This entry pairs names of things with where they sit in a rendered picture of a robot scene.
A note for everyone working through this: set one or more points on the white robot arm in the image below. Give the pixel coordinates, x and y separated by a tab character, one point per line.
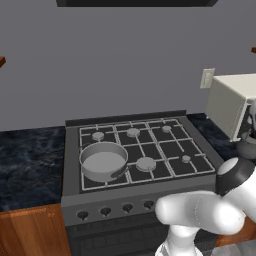
206	210

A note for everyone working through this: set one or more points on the black stove knob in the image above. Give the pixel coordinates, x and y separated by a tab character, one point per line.
82	215
105	211
148	204
127	208

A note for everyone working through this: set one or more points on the grey stove with hob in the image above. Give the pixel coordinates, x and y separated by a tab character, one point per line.
71	196

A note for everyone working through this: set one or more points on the grey saucepan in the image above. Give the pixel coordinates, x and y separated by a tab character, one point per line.
101	163

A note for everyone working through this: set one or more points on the white microwave oven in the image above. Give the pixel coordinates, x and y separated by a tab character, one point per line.
226	100

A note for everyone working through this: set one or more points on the dark oven door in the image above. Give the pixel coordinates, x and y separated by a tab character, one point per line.
116	240

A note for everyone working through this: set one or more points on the black range hood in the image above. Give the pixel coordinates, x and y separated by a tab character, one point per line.
133	2

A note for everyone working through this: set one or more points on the wooden base cupboard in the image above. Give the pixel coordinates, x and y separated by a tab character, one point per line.
31	233
245	235

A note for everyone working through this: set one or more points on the white wall socket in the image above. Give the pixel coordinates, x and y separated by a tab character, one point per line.
207	78

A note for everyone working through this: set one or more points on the wooden wall cupboard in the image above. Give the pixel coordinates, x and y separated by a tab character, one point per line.
2	62
254	50

